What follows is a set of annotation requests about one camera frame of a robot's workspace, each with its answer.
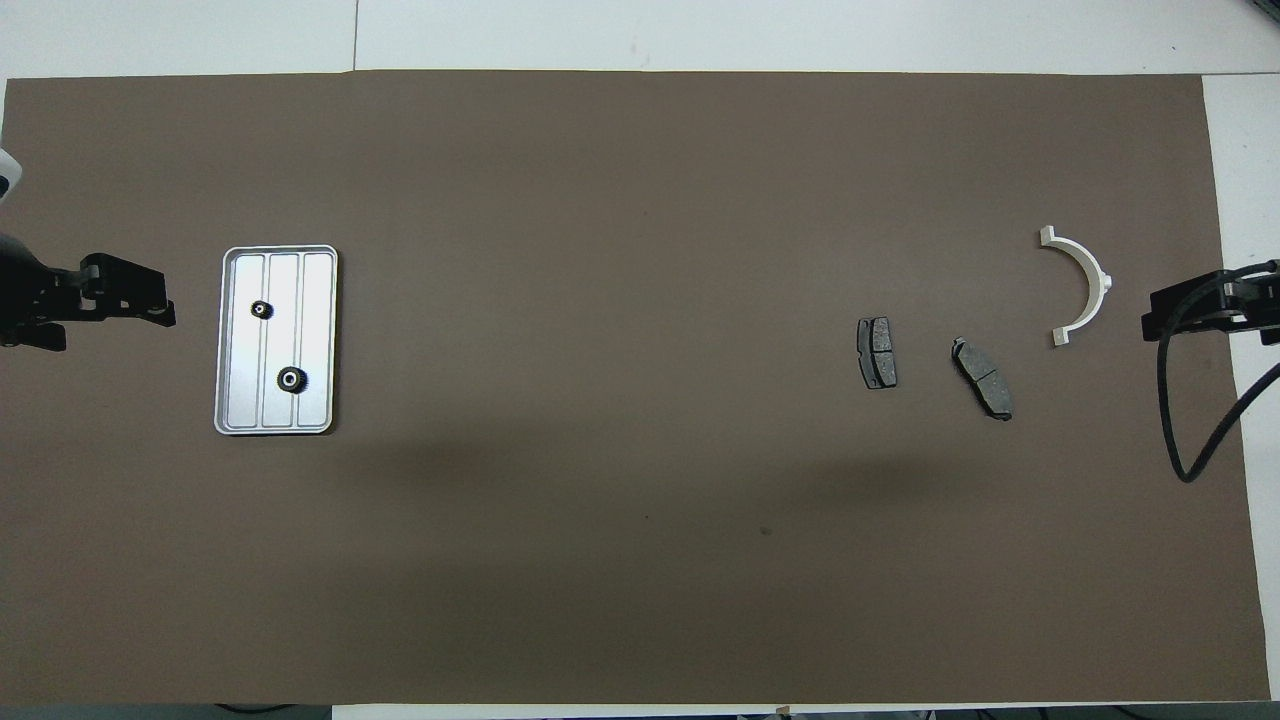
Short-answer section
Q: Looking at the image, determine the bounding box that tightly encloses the white semicircular bracket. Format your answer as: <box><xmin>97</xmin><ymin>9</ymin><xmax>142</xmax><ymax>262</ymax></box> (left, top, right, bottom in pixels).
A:
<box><xmin>1038</xmin><ymin>225</ymin><xmax>1114</xmax><ymax>349</ymax></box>

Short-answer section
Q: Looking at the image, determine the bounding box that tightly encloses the long curved grey brake pad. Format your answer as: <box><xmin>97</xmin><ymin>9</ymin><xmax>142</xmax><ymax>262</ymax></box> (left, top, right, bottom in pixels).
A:
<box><xmin>950</xmin><ymin>337</ymin><xmax>1014</xmax><ymax>422</ymax></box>

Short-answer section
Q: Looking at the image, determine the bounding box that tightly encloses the silver metal tray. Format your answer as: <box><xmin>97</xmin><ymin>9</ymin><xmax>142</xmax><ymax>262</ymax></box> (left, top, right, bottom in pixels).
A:
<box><xmin>213</xmin><ymin>245</ymin><xmax>340</xmax><ymax>437</ymax></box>

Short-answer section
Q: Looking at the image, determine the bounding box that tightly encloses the brown table mat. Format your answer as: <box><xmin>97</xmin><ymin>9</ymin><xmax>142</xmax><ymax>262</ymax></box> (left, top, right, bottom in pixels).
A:
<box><xmin>0</xmin><ymin>68</ymin><xmax>1273</xmax><ymax>707</ymax></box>

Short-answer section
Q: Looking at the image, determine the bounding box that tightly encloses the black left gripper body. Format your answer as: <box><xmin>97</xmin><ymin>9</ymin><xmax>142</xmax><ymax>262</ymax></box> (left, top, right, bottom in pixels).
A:
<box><xmin>0</xmin><ymin>232</ymin><xmax>83</xmax><ymax>336</ymax></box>

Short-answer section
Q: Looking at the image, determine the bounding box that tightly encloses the short rectangular grey brake pad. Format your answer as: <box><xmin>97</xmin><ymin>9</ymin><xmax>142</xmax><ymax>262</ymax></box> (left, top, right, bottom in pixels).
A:
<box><xmin>856</xmin><ymin>316</ymin><xmax>899</xmax><ymax>391</ymax></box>

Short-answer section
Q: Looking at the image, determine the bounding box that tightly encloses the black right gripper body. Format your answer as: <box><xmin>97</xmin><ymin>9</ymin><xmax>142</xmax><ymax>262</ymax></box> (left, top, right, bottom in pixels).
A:
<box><xmin>1217</xmin><ymin>260</ymin><xmax>1280</xmax><ymax>346</ymax></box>

